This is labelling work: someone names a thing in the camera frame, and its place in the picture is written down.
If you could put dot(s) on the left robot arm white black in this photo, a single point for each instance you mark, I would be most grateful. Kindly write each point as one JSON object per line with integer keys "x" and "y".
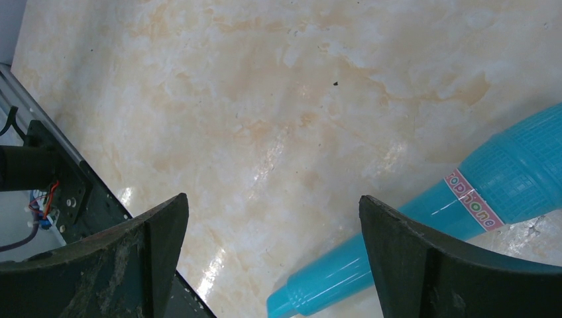
{"x": 27, "y": 168}

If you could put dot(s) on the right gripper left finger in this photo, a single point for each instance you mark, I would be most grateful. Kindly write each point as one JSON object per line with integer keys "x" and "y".
{"x": 124, "y": 271}

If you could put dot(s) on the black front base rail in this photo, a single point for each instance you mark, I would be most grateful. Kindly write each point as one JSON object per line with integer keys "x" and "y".
{"x": 78, "y": 202}

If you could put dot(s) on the teal microphone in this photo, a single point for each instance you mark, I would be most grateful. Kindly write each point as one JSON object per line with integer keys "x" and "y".
{"x": 514, "y": 176}

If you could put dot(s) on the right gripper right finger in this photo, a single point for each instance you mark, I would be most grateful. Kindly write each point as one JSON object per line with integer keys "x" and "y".
{"x": 421, "y": 272}

